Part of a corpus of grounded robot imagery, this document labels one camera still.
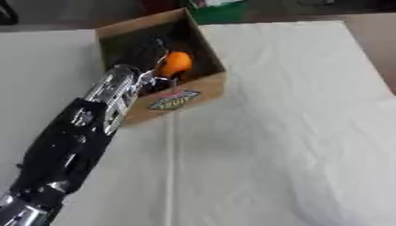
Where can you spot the tan cardboard box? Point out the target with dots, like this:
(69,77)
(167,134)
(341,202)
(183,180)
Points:
(198,85)

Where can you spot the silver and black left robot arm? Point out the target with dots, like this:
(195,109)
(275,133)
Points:
(67,147)

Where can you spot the green box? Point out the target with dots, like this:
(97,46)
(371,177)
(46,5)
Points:
(219,10)

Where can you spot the orange toy fruit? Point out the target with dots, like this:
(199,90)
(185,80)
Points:
(176,63)

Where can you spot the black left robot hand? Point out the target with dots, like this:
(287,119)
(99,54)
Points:
(142,53)

